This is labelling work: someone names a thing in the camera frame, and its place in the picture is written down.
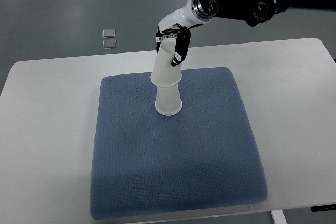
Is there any upper metal floor plate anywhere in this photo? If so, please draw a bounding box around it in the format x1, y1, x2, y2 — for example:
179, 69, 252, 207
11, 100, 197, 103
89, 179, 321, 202
102, 28, 116, 38

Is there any blue textured cushion mat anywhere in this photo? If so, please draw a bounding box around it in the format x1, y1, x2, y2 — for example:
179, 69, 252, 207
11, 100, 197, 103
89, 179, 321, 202
90, 67, 268, 220

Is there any black table control panel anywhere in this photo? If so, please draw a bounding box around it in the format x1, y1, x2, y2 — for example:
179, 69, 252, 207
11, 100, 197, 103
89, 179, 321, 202
311, 204, 336, 212

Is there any white paper cup carried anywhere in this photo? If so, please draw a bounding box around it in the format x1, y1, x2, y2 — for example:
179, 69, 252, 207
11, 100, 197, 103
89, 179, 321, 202
150, 38, 182, 87

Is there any white paper cup on mat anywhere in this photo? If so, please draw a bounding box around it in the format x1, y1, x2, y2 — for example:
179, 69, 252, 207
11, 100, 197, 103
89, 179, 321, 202
155, 84, 182, 116

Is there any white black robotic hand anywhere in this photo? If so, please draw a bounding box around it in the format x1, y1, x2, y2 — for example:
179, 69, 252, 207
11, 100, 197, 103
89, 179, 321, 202
156, 0, 213, 67

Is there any white table leg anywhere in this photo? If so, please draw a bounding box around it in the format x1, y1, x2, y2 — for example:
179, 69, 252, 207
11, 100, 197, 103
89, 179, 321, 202
271, 210, 287, 224

